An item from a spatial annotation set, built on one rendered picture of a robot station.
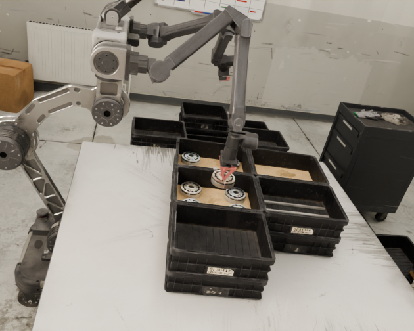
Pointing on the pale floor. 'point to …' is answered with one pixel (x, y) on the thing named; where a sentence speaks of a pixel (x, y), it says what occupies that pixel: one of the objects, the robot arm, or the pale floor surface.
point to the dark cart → (374, 156)
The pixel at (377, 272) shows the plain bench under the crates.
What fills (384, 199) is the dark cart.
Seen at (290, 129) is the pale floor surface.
